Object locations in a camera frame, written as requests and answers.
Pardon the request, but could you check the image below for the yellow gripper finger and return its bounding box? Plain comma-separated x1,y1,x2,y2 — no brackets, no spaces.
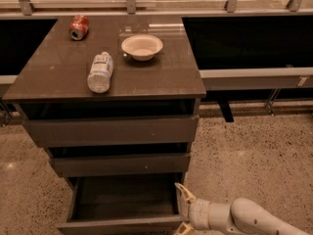
174,182,197,212
174,222,195,235

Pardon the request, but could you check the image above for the grey drawer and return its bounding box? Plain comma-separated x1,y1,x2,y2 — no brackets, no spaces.
49,143,190,177
57,173,186,235
22,99,200,149

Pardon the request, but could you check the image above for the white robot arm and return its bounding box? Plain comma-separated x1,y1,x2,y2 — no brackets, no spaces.
175,183,309,235

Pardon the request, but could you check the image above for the dark grey drawer cabinet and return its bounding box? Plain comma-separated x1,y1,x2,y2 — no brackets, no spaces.
2,15,207,181

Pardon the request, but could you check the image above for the grey low bench ledge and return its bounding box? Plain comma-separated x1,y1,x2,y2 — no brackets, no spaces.
200,67,313,91

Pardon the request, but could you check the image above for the clear plastic water bottle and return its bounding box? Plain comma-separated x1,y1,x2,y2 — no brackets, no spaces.
87,52,113,93

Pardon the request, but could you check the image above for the red crushed soda can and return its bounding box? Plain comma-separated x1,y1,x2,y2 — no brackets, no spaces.
68,15,89,41

